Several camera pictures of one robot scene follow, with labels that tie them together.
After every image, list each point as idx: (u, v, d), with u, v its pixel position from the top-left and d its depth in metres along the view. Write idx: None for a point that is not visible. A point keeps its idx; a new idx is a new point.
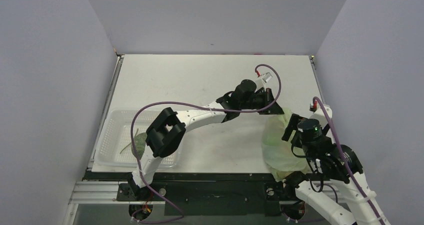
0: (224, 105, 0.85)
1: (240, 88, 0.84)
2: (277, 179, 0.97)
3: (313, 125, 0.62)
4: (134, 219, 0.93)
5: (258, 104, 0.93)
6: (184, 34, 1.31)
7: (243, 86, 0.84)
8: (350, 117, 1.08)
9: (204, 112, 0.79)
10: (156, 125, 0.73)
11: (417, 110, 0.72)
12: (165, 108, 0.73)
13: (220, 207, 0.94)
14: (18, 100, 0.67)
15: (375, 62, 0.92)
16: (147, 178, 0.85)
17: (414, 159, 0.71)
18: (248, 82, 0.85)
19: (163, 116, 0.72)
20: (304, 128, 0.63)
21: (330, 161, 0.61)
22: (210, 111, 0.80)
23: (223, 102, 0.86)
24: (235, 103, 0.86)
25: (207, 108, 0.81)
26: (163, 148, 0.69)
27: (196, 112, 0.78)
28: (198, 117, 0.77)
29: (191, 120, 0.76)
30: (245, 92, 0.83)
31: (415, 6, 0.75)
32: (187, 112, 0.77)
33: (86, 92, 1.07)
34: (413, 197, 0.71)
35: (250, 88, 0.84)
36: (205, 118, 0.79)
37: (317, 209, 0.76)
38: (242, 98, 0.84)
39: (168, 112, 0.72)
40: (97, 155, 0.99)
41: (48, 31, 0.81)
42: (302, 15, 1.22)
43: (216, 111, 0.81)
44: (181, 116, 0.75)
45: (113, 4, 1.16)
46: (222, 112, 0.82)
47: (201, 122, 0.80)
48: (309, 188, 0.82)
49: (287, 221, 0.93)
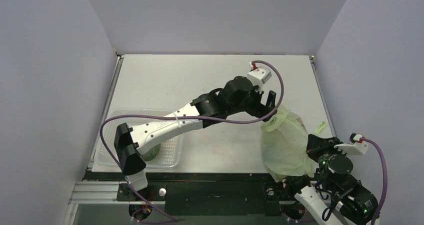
0: (205, 106, 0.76)
1: (232, 86, 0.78)
2: (277, 179, 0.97)
3: (347, 170, 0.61)
4: (134, 219, 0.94)
5: (251, 104, 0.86)
6: (184, 34, 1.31)
7: (235, 83, 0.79)
8: (349, 117, 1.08)
9: (167, 125, 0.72)
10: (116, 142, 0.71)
11: (416, 110, 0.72)
12: (121, 125, 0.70)
13: (221, 207, 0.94)
14: (18, 100, 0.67)
15: (375, 62, 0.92)
16: (139, 183, 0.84)
17: (411, 159, 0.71)
18: (241, 80, 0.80)
19: (119, 133, 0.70)
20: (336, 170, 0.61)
21: (353, 206, 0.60)
22: (174, 121, 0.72)
23: (203, 104, 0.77)
24: (222, 103, 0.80)
25: (172, 118, 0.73)
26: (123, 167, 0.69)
27: (156, 126, 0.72)
28: (159, 131, 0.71)
29: (148, 137, 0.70)
30: (237, 90, 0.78)
31: (413, 6, 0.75)
32: (145, 128, 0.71)
33: (86, 93, 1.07)
34: (409, 196, 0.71)
35: (243, 86, 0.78)
36: (169, 131, 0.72)
37: (316, 219, 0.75)
38: (231, 98, 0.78)
39: (123, 129, 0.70)
40: (97, 154, 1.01)
41: (48, 31, 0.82)
42: (302, 15, 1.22)
43: (182, 122, 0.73)
44: (137, 134, 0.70)
45: (113, 4, 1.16)
46: (193, 119, 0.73)
47: (165, 135, 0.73)
48: (311, 196, 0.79)
49: (287, 221, 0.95)
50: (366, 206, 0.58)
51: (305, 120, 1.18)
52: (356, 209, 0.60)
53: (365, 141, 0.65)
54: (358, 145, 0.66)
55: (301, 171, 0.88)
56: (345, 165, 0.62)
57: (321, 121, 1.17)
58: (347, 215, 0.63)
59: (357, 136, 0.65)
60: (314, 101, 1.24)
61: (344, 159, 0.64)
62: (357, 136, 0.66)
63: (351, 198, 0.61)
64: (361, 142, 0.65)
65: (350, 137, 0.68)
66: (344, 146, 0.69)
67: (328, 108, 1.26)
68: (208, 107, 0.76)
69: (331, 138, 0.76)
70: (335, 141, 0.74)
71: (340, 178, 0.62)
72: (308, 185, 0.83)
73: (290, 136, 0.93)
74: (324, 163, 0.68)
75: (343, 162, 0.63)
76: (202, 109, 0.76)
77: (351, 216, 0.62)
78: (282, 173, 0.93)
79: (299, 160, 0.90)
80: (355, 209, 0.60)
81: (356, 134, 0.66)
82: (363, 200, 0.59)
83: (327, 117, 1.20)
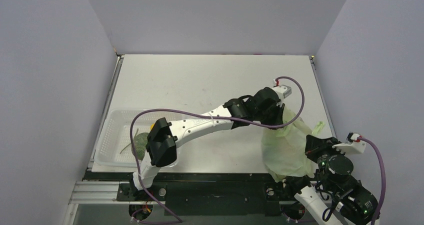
0: (235, 108, 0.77)
1: (263, 95, 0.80)
2: (277, 179, 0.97)
3: (347, 171, 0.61)
4: (134, 219, 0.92)
5: (271, 113, 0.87)
6: (184, 34, 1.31)
7: (266, 93, 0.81)
8: (349, 117, 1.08)
9: (203, 122, 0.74)
10: (152, 135, 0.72)
11: (416, 110, 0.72)
12: (160, 119, 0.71)
13: (220, 207, 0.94)
14: (18, 100, 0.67)
15: (375, 62, 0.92)
16: (146, 181, 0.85)
17: (411, 159, 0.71)
18: (272, 90, 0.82)
19: (158, 127, 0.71)
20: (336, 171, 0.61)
21: (352, 206, 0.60)
22: (210, 119, 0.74)
23: (235, 106, 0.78)
24: (250, 109, 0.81)
25: (208, 117, 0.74)
26: (156, 160, 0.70)
27: (194, 123, 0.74)
28: (195, 128, 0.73)
29: (186, 133, 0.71)
30: (266, 99, 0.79)
31: (413, 7, 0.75)
32: (183, 123, 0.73)
33: (86, 93, 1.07)
34: (409, 196, 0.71)
35: (272, 96, 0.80)
36: (204, 128, 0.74)
37: (316, 219, 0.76)
38: (261, 105, 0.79)
39: (162, 123, 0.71)
40: (97, 155, 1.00)
41: (48, 31, 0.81)
42: (301, 15, 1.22)
43: (218, 121, 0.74)
44: (175, 128, 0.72)
45: (113, 4, 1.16)
46: (227, 120, 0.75)
47: (199, 132, 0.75)
48: (311, 197, 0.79)
49: (287, 221, 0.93)
50: (366, 206, 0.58)
51: (305, 120, 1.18)
52: (356, 209, 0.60)
53: (362, 140, 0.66)
54: (355, 144, 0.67)
55: (301, 172, 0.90)
56: (346, 166, 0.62)
57: (321, 121, 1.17)
58: (348, 215, 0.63)
59: (355, 134, 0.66)
60: (314, 101, 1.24)
61: (345, 160, 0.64)
62: (354, 135, 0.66)
63: (351, 198, 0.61)
64: (359, 141, 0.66)
65: (347, 136, 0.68)
66: (341, 145, 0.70)
67: (328, 109, 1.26)
68: (239, 110, 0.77)
69: (329, 139, 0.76)
70: (332, 141, 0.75)
71: (341, 179, 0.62)
72: (308, 185, 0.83)
73: (291, 137, 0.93)
74: (324, 163, 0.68)
75: (343, 163, 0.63)
76: (233, 111, 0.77)
77: (352, 216, 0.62)
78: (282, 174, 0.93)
79: (299, 161, 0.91)
80: (356, 210, 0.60)
81: (354, 134, 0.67)
82: (363, 201, 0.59)
83: (327, 117, 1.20)
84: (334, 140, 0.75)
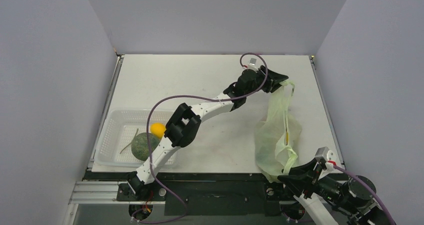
0: (231, 95, 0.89)
1: (241, 79, 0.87)
2: (270, 180, 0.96)
3: (368, 194, 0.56)
4: (134, 218, 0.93)
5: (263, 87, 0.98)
6: (184, 34, 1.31)
7: (245, 75, 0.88)
8: (349, 117, 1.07)
9: (215, 104, 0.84)
10: (174, 119, 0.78)
11: (415, 110, 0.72)
12: (181, 104, 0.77)
13: (220, 207, 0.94)
14: (18, 101, 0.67)
15: (375, 62, 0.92)
16: (155, 172, 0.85)
17: (412, 158, 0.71)
18: (248, 71, 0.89)
19: (180, 111, 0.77)
20: (358, 195, 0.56)
21: None
22: (219, 102, 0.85)
23: (230, 93, 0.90)
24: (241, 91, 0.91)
25: (216, 100, 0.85)
26: (181, 140, 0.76)
27: (208, 104, 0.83)
28: (211, 108, 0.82)
29: (205, 112, 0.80)
30: (247, 82, 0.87)
31: (413, 7, 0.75)
32: (200, 105, 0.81)
33: (86, 92, 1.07)
34: (411, 196, 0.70)
35: (250, 76, 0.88)
36: (216, 109, 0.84)
37: (315, 220, 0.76)
38: (247, 86, 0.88)
39: (183, 106, 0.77)
40: (97, 155, 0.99)
41: (49, 32, 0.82)
42: (302, 15, 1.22)
43: (225, 102, 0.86)
44: (196, 109, 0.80)
45: (113, 4, 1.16)
46: (229, 101, 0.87)
47: (212, 113, 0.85)
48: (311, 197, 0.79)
49: (287, 221, 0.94)
50: None
51: (305, 120, 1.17)
52: None
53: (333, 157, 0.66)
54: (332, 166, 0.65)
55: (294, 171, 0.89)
56: (363, 190, 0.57)
57: (321, 120, 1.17)
58: None
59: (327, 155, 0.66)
60: (314, 101, 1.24)
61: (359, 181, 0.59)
62: (329, 164, 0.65)
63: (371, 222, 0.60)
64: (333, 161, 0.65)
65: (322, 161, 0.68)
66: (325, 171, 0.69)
67: (328, 108, 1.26)
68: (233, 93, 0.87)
69: (313, 179, 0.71)
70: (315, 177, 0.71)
71: (362, 202, 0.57)
72: None
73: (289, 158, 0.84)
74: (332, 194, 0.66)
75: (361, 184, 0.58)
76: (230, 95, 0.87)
77: None
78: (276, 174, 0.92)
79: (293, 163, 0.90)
80: None
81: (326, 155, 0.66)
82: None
83: (327, 116, 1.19)
84: (314, 175, 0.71)
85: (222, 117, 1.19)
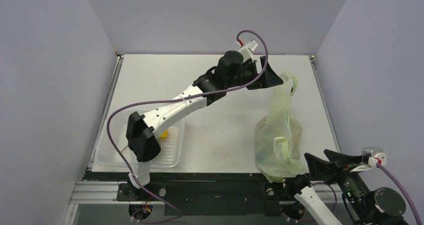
0: (206, 84, 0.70)
1: (224, 62, 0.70)
2: (270, 180, 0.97)
3: (399, 210, 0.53)
4: (134, 219, 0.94)
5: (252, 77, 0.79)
6: (184, 34, 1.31)
7: (228, 58, 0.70)
8: (349, 117, 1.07)
9: (176, 106, 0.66)
10: (129, 131, 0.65)
11: (415, 110, 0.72)
12: (131, 114, 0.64)
13: (220, 207, 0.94)
14: (19, 100, 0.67)
15: (375, 61, 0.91)
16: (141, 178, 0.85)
17: (412, 159, 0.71)
18: (233, 53, 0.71)
19: (132, 122, 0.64)
20: (387, 211, 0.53)
21: None
22: (181, 102, 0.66)
23: (204, 82, 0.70)
24: (220, 80, 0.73)
25: (179, 99, 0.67)
26: (142, 154, 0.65)
27: (167, 109, 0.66)
28: (170, 113, 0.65)
29: (162, 120, 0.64)
30: (230, 65, 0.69)
31: (413, 7, 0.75)
32: (156, 112, 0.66)
33: (86, 92, 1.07)
34: (414, 196, 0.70)
35: (235, 60, 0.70)
36: (179, 111, 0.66)
37: (316, 219, 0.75)
38: (228, 72, 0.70)
39: (134, 117, 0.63)
40: (97, 155, 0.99)
41: (49, 31, 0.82)
42: (302, 15, 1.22)
43: (190, 100, 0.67)
44: (150, 118, 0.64)
45: (113, 4, 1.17)
46: (198, 98, 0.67)
47: (177, 116, 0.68)
48: (311, 197, 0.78)
49: (287, 221, 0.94)
50: None
51: (305, 120, 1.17)
52: None
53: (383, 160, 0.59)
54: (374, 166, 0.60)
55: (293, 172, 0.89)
56: (396, 203, 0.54)
57: (321, 120, 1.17)
58: None
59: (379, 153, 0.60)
60: (314, 101, 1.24)
61: (395, 195, 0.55)
62: (374, 161, 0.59)
63: None
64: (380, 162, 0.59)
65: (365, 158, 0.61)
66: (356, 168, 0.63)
67: (329, 108, 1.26)
68: (209, 86, 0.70)
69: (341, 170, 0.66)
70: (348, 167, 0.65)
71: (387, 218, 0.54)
72: (308, 185, 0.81)
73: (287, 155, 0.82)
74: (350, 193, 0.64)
75: (395, 201, 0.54)
76: (204, 87, 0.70)
77: None
78: (276, 176, 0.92)
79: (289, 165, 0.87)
80: None
81: (375, 154, 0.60)
82: None
83: (327, 117, 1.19)
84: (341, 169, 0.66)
85: (223, 117, 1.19)
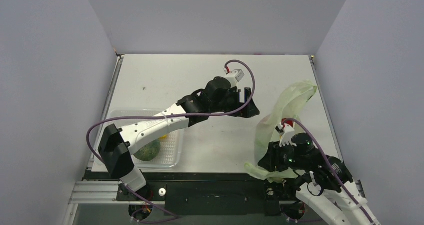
0: (189, 105, 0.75)
1: (212, 86, 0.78)
2: (271, 180, 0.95)
3: (305, 140, 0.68)
4: (134, 219, 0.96)
5: (233, 104, 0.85)
6: (184, 34, 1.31)
7: (216, 83, 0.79)
8: (349, 117, 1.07)
9: (157, 124, 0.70)
10: (102, 144, 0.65)
11: (414, 110, 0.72)
12: (108, 126, 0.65)
13: (220, 207, 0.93)
14: (18, 100, 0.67)
15: (375, 61, 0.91)
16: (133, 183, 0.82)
17: (412, 158, 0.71)
18: (222, 80, 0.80)
19: (107, 135, 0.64)
20: (298, 143, 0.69)
21: (323, 173, 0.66)
22: (164, 120, 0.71)
23: (188, 103, 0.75)
24: (205, 103, 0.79)
25: (161, 117, 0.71)
26: (112, 170, 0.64)
27: (147, 125, 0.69)
28: (149, 130, 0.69)
29: (140, 136, 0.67)
30: (218, 90, 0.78)
31: (412, 6, 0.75)
32: (134, 127, 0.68)
33: (86, 92, 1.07)
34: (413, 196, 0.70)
35: (223, 85, 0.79)
36: (159, 129, 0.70)
37: (318, 212, 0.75)
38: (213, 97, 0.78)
39: (111, 130, 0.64)
40: None
41: (48, 31, 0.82)
42: (301, 15, 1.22)
43: (172, 120, 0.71)
44: (127, 133, 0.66)
45: (113, 4, 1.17)
46: (180, 118, 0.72)
47: (156, 134, 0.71)
48: (312, 192, 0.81)
49: (287, 221, 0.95)
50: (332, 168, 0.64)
51: (305, 120, 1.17)
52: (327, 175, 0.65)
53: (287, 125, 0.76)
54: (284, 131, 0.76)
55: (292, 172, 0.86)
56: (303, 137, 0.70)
57: (320, 121, 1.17)
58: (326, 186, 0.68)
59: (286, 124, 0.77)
60: (313, 101, 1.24)
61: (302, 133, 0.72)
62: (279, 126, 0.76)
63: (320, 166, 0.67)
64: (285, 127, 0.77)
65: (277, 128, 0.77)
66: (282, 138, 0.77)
67: (328, 108, 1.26)
68: (193, 107, 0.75)
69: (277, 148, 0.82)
70: (278, 144, 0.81)
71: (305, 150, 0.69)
72: None
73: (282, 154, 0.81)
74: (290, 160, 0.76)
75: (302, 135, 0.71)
76: (187, 108, 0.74)
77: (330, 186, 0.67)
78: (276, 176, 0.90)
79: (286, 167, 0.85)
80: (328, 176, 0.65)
81: (280, 125, 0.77)
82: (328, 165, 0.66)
83: (326, 117, 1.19)
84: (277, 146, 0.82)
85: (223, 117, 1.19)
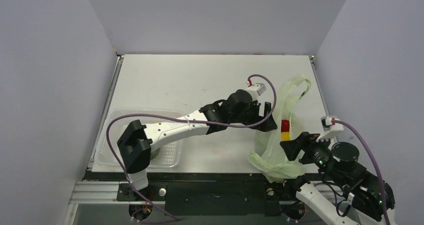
0: (211, 113, 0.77)
1: (234, 98, 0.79)
2: (271, 180, 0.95)
3: (353, 156, 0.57)
4: (134, 219, 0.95)
5: (251, 116, 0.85)
6: (184, 34, 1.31)
7: (239, 95, 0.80)
8: (350, 117, 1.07)
9: (179, 126, 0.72)
10: (125, 137, 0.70)
11: (415, 110, 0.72)
12: (133, 121, 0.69)
13: (220, 208, 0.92)
14: (18, 99, 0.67)
15: (375, 61, 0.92)
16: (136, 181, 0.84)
17: (412, 158, 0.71)
18: (243, 93, 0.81)
19: (131, 129, 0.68)
20: (341, 158, 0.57)
21: (365, 196, 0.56)
22: (186, 123, 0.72)
23: (209, 111, 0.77)
24: (225, 114, 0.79)
25: (184, 120, 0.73)
26: (129, 164, 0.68)
27: (170, 126, 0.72)
28: (172, 131, 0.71)
29: (162, 135, 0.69)
30: (239, 102, 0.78)
31: (412, 6, 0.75)
32: (158, 126, 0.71)
33: (86, 92, 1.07)
34: (414, 196, 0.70)
35: (244, 98, 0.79)
36: (180, 132, 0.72)
37: (317, 213, 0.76)
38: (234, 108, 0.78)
39: (135, 125, 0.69)
40: (97, 155, 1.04)
41: (48, 31, 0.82)
42: (301, 15, 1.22)
43: (194, 125, 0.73)
44: (150, 131, 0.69)
45: (113, 4, 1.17)
46: (203, 124, 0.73)
47: (177, 137, 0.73)
48: (311, 192, 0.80)
49: (287, 221, 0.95)
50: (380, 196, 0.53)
51: (305, 120, 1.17)
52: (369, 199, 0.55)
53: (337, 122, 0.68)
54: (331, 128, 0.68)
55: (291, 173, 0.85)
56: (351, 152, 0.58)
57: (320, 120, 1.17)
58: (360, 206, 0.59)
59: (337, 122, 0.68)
60: (314, 101, 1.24)
61: (348, 146, 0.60)
62: (328, 120, 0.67)
63: (364, 189, 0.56)
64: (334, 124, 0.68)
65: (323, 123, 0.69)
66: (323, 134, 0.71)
67: (328, 108, 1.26)
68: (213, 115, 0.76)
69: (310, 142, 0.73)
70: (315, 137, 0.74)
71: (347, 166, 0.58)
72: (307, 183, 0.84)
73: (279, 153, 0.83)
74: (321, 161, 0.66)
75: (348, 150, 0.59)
76: (208, 115, 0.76)
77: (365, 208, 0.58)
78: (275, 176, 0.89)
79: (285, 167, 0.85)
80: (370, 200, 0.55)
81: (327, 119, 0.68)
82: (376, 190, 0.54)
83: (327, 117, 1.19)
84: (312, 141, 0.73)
85: None
